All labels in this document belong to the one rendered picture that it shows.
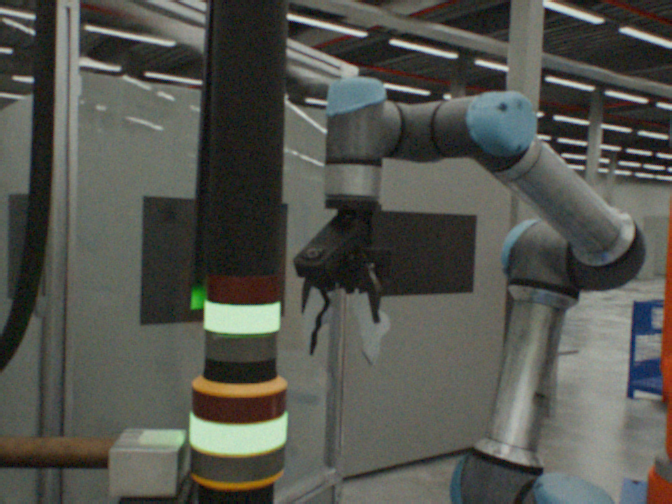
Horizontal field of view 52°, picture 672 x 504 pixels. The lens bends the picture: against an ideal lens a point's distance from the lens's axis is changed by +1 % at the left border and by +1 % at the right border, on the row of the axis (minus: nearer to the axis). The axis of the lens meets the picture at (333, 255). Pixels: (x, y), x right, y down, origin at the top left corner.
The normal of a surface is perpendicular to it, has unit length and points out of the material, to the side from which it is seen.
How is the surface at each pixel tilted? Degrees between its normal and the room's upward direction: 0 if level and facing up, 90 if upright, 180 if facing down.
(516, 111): 90
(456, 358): 90
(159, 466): 90
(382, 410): 90
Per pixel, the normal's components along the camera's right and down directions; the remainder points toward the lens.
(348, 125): -0.26, 0.04
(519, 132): 0.61, 0.06
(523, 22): -0.81, 0.00
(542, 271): -0.44, -0.22
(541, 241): -0.72, -0.36
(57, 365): 0.85, 0.06
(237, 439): 0.12, 0.06
